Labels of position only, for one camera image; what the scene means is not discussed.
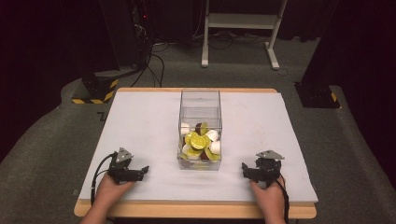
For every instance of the black computer tower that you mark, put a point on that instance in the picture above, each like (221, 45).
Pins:
(124, 31)

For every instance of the pile of green white capsules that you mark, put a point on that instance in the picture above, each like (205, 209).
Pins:
(199, 143)

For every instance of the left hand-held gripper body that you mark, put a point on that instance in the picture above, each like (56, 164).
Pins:
(120, 169)

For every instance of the white metal stand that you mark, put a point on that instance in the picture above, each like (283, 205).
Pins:
(239, 21)

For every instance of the white foam mat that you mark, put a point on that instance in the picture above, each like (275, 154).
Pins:
(149, 124)

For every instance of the black yellow striped stand base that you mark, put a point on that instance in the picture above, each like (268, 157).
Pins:
(96, 88)

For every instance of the clear plastic box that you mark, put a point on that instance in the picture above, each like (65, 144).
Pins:
(200, 105)

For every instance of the person's left hand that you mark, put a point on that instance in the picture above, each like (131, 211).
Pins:
(110, 191)

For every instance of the wooden table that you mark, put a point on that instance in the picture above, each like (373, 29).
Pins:
(193, 211)

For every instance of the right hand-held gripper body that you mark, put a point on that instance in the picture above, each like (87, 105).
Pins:
(267, 168)

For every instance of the person's right hand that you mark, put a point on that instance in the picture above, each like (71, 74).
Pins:
(269, 196)

